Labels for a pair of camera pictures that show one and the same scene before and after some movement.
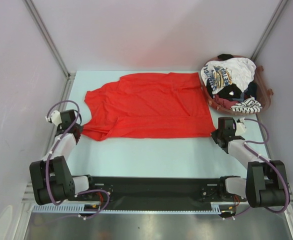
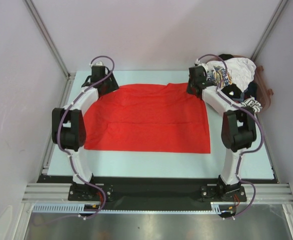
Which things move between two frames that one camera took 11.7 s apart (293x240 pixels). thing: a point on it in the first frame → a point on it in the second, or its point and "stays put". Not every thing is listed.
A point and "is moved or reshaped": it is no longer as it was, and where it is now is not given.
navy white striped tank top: x=249 y=105 stays put
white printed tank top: x=222 y=72 stays put
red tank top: x=145 y=105 is moved or reshaped
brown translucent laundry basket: x=263 y=93 stays put
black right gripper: x=214 y=135 → x=189 y=90
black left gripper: x=80 y=127 → x=113 y=85
